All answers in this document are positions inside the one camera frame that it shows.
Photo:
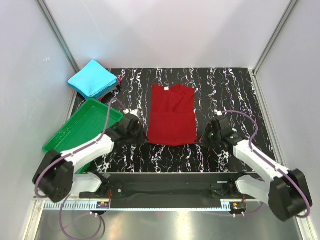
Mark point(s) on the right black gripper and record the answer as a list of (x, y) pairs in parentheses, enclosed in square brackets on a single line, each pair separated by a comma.
[(204, 139)]

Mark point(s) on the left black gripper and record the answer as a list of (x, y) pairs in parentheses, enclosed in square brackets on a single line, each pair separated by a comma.
[(139, 127)]

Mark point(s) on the red t shirt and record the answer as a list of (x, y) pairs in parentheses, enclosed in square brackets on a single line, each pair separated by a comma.
[(172, 119)]

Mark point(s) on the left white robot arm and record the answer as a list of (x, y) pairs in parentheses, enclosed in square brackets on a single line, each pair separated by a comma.
[(57, 176)]

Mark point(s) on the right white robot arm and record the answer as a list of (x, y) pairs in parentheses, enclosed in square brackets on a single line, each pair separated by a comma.
[(285, 191)]

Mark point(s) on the green plastic tray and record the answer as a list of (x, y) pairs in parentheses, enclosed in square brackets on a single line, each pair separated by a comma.
[(84, 125)]

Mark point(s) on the folded grey shirt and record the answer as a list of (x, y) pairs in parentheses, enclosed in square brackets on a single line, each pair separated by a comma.
[(106, 92)]

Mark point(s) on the folded light blue shirt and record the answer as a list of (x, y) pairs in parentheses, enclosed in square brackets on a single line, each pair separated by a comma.
[(92, 80)]

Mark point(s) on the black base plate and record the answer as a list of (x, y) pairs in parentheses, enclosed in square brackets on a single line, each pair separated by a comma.
[(173, 188)]

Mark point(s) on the white slotted cable duct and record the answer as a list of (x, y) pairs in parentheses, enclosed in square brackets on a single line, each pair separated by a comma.
[(117, 205)]

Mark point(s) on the left aluminium frame post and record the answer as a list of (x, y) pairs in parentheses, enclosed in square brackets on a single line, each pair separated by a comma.
[(44, 8)]

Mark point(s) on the aluminium frame post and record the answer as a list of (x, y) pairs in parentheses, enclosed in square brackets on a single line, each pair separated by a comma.
[(44, 8), (275, 35)]

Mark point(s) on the right aluminium frame post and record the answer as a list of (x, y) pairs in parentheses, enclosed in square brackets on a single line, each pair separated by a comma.
[(275, 35)]

